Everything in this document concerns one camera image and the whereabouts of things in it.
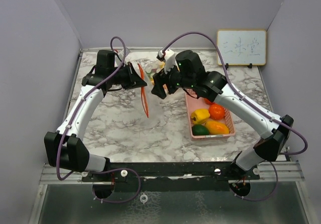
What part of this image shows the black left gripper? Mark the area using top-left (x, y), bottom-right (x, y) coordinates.
top-left (109, 61), bottom-right (147, 90)

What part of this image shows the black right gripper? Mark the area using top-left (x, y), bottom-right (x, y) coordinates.
top-left (151, 59), bottom-right (195, 99)

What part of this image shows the clear polka dot zip bag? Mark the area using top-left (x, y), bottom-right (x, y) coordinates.
top-left (143, 60), bottom-right (165, 85)

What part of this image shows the clear bag with orange zipper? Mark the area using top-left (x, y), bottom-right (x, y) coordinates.
top-left (133, 63), bottom-right (163, 129)

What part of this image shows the orange pumpkin toy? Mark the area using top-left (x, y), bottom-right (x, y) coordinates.
top-left (203, 98), bottom-right (213, 105)

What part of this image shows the yellow bell pepper toy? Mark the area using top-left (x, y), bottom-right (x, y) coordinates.
top-left (190, 108), bottom-right (210, 125)

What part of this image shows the orange tomato toy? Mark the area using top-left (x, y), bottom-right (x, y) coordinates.
top-left (208, 103), bottom-right (225, 121)

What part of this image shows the green lime toy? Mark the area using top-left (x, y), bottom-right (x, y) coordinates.
top-left (192, 125), bottom-right (210, 136)

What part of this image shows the orange yellow mango toy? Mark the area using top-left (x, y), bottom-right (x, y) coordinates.
top-left (205, 121), bottom-right (230, 135)

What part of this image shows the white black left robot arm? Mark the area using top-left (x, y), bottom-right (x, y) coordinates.
top-left (44, 50), bottom-right (147, 181)

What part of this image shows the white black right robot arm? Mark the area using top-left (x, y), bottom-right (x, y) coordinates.
top-left (151, 49), bottom-right (294, 179)

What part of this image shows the pink plastic basket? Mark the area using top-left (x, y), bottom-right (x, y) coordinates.
top-left (185, 90), bottom-right (235, 141)

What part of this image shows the small whiteboard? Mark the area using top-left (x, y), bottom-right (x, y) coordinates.
top-left (217, 29), bottom-right (267, 66)

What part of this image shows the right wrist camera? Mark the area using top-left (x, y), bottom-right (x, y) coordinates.
top-left (156, 49), bottom-right (176, 74)

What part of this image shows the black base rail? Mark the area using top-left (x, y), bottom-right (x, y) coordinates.
top-left (82, 162), bottom-right (259, 192)

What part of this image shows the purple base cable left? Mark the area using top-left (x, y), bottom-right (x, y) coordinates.
top-left (91, 168), bottom-right (141, 204)

